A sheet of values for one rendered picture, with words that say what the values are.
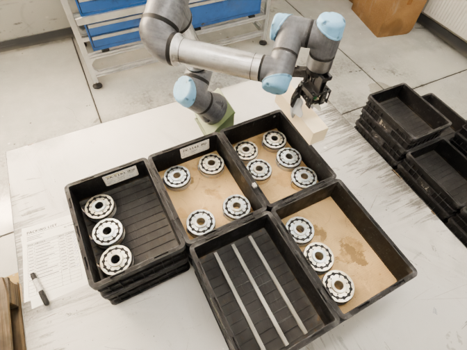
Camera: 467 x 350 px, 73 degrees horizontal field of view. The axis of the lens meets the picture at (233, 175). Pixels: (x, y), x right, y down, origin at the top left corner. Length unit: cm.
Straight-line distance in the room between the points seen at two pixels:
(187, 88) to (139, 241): 64
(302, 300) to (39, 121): 247
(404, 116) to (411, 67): 145
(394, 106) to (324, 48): 142
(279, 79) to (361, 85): 238
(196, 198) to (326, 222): 49
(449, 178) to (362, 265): 117
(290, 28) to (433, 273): 104
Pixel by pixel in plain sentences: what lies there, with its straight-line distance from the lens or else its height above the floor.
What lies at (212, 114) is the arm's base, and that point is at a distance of 147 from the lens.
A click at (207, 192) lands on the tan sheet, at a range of 124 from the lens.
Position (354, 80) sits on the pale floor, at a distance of 328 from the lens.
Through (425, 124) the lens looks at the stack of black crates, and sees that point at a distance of 231.
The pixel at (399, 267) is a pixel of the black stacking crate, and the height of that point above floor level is 89.
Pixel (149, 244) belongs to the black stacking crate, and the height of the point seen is 83.
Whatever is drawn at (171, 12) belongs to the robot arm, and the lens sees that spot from 106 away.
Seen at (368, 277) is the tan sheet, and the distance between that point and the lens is 120.
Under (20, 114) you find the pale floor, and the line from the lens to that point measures 313.
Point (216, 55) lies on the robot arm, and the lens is 95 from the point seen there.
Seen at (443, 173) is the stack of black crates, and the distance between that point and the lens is 226.
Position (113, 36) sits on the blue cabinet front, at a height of 41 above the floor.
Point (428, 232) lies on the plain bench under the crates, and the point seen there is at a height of 70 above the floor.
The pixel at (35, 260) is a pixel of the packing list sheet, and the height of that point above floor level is 70.
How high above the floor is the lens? 188
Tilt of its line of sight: 55 degrees down
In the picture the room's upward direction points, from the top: 3 degrees clockwise
